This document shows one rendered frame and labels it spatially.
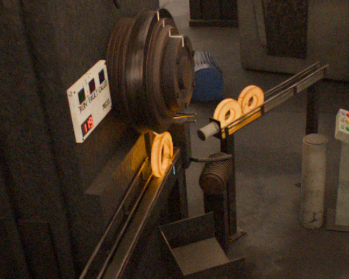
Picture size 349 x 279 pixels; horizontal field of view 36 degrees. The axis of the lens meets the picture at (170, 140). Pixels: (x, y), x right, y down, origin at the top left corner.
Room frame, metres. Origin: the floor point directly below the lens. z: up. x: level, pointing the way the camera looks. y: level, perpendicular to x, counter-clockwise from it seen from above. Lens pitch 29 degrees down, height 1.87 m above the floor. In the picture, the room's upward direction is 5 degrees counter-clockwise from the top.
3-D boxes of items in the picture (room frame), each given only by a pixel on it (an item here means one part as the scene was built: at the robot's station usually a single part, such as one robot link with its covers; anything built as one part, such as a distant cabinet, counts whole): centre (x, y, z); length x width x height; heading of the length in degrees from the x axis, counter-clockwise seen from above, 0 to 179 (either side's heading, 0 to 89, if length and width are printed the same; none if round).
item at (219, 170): (2.21, -0.20, 0.27); 0.22 x 0.13 x 0.53; 161
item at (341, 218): (2.35, -0.88, 0.31); 0.24 x 0.16 x 0.62; 161
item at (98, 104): (1.66, 0.25, 1.15); 0.26 x 0.02 x 0.18; 161
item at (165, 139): (1.94, 0.04, 0.75); 0.18 x 0.03 x 0.18; 160
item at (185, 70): (1.91, -0.06, 1.12); 0.28 x 0.06 x 0.28; 161
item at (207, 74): (4.20, -0.31, 0.17); 0.57 x 0.31 x 0.34; 1
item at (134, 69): (1.94, 0.03, 1.12); 0.47 x 0.06 x 0.47; 161
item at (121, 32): (1.97, 0.11, 1.12); 0.47 x 0.10 x 0.47; 161
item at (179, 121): (2.17, -0.03, 0.68); 0.11 x 0.08 x 0.24; 71
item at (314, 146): (2.36, -0.72, 0.26); 0.12 x 0.12 x 0.52
